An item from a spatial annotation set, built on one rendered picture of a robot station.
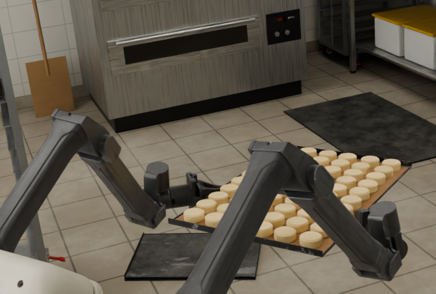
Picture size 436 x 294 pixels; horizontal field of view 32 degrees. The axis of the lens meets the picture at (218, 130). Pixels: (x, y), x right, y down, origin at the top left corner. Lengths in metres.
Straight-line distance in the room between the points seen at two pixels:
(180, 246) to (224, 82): 1.93
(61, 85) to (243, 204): 4.70
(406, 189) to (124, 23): 2.13
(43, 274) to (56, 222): 3.11
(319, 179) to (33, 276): 0.52
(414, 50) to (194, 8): 1.56
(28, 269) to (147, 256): 2.60
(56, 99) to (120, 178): 4.17
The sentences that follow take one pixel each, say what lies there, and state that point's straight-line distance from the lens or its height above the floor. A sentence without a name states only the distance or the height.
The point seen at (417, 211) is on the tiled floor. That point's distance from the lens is 3.99.
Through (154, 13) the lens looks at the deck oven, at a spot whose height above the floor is 0.79.
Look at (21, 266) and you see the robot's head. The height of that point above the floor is 1.32.
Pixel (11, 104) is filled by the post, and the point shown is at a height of 1.03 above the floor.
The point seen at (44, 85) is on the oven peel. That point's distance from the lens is 5.85.
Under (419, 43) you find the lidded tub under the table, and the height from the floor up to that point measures 0.39.
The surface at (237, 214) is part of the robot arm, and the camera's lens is 1.22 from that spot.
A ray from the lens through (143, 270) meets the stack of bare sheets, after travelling 3.59.
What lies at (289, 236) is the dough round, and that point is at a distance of 1.71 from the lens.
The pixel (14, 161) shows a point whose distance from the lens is 3.01.
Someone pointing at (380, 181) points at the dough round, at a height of 0.98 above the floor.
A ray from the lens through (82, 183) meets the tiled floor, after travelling 4.61.
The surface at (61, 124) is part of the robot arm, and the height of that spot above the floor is 1.35.
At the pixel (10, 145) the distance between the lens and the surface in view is 2.92.
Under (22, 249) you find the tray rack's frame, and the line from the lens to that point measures 3.70.
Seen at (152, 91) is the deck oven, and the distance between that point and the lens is 5.25.
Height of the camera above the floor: 1.86
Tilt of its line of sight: 21 degrees down
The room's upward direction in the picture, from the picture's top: 6 degrees counter-clockwise
